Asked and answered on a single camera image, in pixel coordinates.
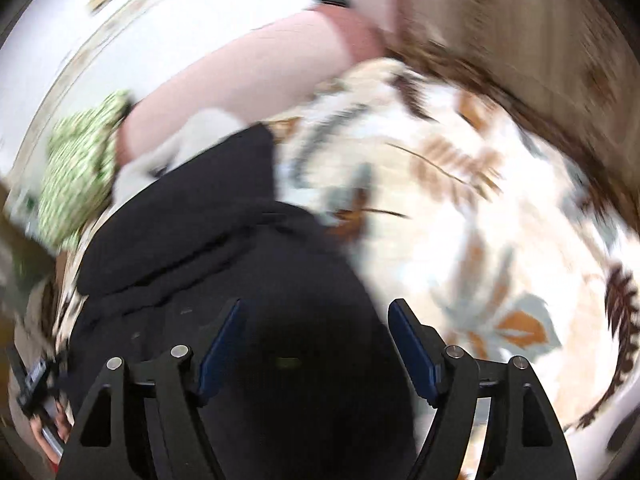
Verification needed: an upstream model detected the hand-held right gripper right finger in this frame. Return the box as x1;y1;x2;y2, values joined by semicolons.
387;298;579;480

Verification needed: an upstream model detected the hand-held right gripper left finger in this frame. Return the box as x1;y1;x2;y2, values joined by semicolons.
55;298;244;480

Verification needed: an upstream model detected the black garment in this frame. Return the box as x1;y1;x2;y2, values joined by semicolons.
65;123;427;480

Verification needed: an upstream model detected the person's left hand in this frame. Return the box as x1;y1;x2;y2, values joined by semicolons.
29;399;75;461

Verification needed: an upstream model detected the floral leaf print bed sheet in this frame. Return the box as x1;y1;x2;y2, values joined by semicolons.
50;56;640;480

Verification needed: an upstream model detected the white cloth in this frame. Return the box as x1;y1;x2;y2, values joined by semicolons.
112;109;247;202

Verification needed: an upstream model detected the green checkered cloth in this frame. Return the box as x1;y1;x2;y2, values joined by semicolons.
37;89;135;252

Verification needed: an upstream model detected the pink pillow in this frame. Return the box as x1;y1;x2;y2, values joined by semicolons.
114;9;390;171

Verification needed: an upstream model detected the wooden headboard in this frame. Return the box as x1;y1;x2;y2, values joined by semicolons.
395;0;640;281

